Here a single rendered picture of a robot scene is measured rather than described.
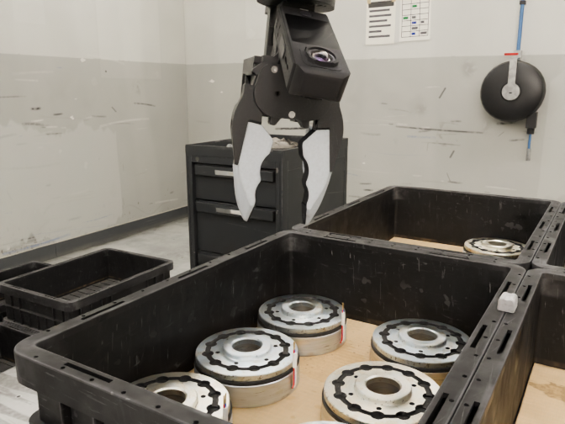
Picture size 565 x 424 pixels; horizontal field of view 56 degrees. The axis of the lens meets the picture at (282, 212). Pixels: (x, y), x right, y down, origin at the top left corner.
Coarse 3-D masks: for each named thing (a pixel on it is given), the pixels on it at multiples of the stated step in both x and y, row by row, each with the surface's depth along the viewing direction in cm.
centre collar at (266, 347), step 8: (240, 336) 55; (248, 336) 55; (256, 336) 55; (224, 344) 53; (232, 344) 53; (256, 344) 54; (264, 344) 53; (224, 352) 52; (232, 352) 51; (240, 352) 51; (248, 352) 51; (256, 352) 51; (264, 352) 51; (240, 360) 51; (248, 360) 51
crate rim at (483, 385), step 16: (528, 272) 55; (544, 272) 55; (560, 272) 55; (528, 288) 51; (528, 304) 47; (512, 320) 43; (496, 336) 41; (512, 336) 41; (496, 352) 38; (480, 368) 36; (496, 368) 36; (480, 384) 34; (496, 384) 34; (464, 400) 32; (480, 400) 32; (464, 416) 31; (480, 416) 31
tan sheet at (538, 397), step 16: (544, 368) 56; (528, 384) 53; (544, 384) 53; (560, 384) 53; (528, 400) 50; (544, 400) 50; (560, 400) 50; (528, 416) 47; (544, 416) 47; (560, 416) 47
